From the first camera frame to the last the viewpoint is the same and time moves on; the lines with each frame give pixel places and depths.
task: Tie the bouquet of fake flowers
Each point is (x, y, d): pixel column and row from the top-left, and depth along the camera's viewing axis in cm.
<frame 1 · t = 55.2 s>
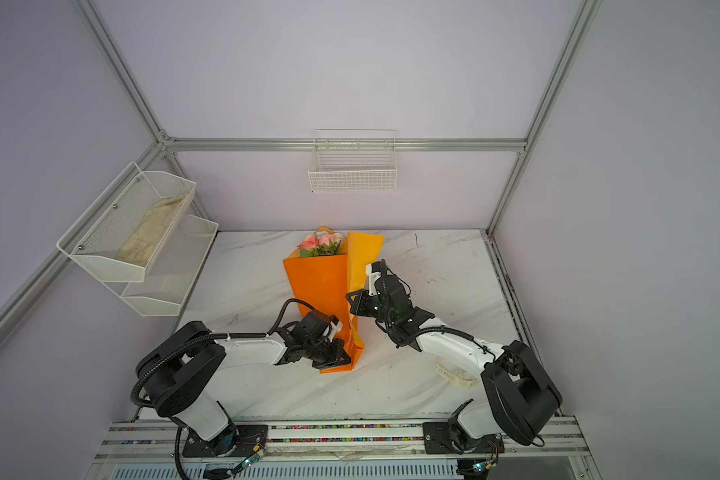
left hand: (349, 362, 85), fingers closed
right hand: (343, 295, 81), fingers closed
orange wrapping paper sheet: (326, 268, 109), point 2 cm above the table
beige cloth glove: (138, 248, 76), point 31 cm above the table

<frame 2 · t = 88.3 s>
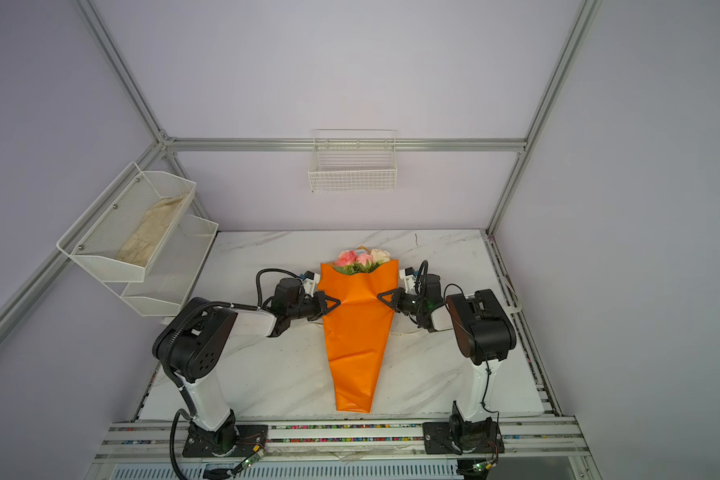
left hand: (338, 302, 93), fingers closed
right hand: (379, 296, 95), fingers closed
orange wrapping paper sheet: (357, 329, 88), point 7 cm above the table
the other named things where they were.

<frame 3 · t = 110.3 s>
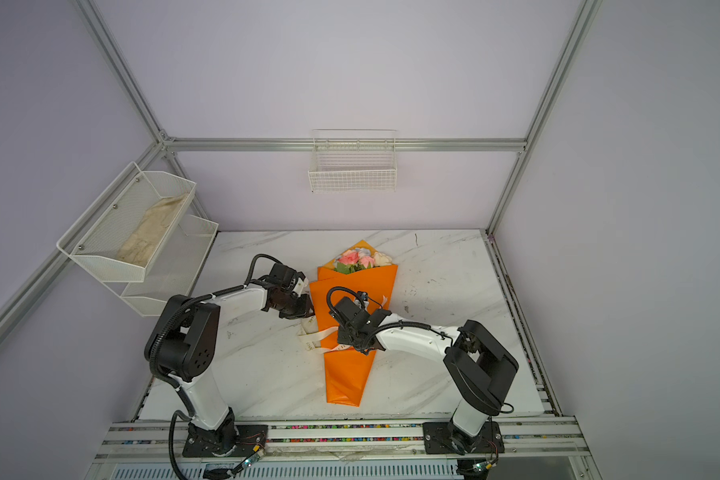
left hand: (310, 314, 95), fingers open
right hand: (342, 334, 86), fingers closed
cream printed ribbon: (310, 330, 94), on the table
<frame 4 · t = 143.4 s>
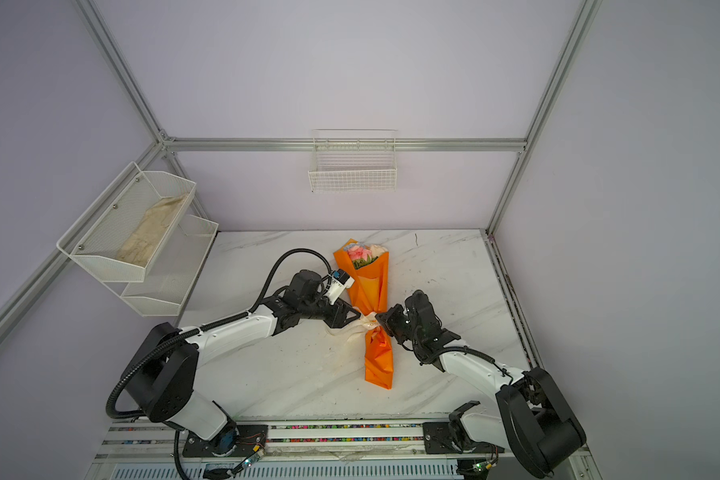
left hand: (352, 312, 83), fingers open
right hand: (370, 315, 83), fingers closed
orange wrapping paper sheet: (370, 286, 103), point 3 cm above the table
